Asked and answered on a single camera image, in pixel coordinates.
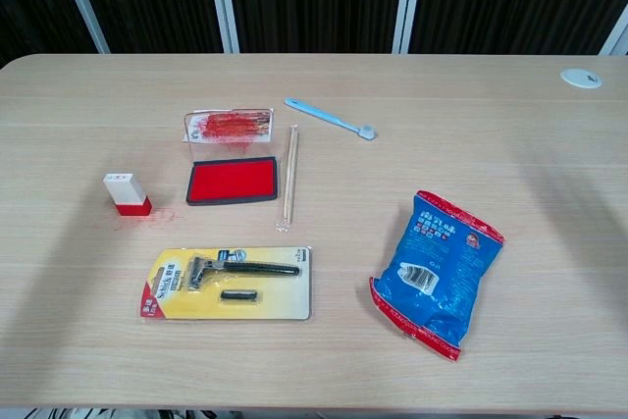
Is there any wooden chopstick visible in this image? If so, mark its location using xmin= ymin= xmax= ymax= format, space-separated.
xmin=287 ymin=127 xmax=300 ymax=225
xmin=282 ymin=125 xmax=297 ymax=223

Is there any light blue toothbrush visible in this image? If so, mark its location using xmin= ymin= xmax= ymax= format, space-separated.
xmin=284 ymin=97 xmax=379 ymax=142

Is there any white partition frame post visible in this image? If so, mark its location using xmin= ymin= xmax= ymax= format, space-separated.
xmin=51 ymin=0 xmax=112 ymax=55
xmin=204 ymin=0 xmax=241 ymax=54
xmin=391 ymin=0 xmax=427 ymax=55
xmin=598 ymin=11 xmax=628 ymax=56

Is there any yellow razor blister pack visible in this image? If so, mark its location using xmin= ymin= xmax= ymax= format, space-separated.
xmin=135 ymin=245 xmax=314 ymax=325

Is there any red ink pad with clear lid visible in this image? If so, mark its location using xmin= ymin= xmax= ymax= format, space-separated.
xmin=183 ymin=106 xmax=280 ymax=207

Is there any white and red stamp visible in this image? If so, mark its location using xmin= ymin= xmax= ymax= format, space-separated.
xmin=102 ymin=172 xmax=153 ymax=218

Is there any blue snack bag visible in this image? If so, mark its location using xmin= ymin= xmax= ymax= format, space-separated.
xmin=368 ymin=189 xmax=506 ymax=364

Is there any white table cable grommet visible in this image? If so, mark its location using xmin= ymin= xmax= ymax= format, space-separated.
xmin=560 ymin=68 xmax=602 ymax=90

